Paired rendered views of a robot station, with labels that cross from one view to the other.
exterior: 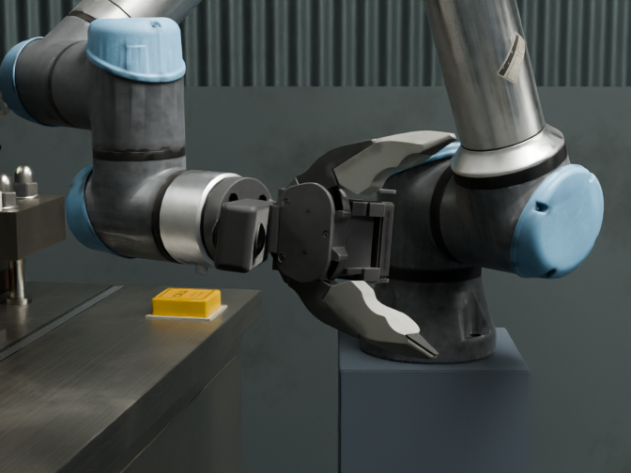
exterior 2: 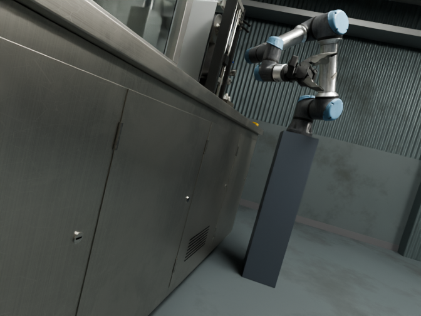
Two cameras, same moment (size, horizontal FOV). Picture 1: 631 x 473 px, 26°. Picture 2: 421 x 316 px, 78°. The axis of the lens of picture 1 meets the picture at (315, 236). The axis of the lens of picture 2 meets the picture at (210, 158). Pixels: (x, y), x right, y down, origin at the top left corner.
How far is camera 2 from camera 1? 0.53 m
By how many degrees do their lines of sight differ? 9
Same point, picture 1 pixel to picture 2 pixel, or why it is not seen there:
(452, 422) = (301, 145)
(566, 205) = (336, 105)
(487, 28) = (331, 68)
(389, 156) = (323, 56)
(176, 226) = (276, 70)
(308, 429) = (250, 185)
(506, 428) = (311, 148)
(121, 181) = (267, 63)
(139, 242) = (267, 74)
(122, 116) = (270, 52)
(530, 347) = not seen: hidden behind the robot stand
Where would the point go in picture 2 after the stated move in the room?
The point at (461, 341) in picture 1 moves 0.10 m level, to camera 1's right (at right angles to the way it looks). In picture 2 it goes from (306, 131) to (324, 136)
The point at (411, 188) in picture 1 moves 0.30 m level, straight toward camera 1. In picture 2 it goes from (304, 102) to (312, 90)
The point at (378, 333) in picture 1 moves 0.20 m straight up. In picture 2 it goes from (313, 85) to (328, 33)
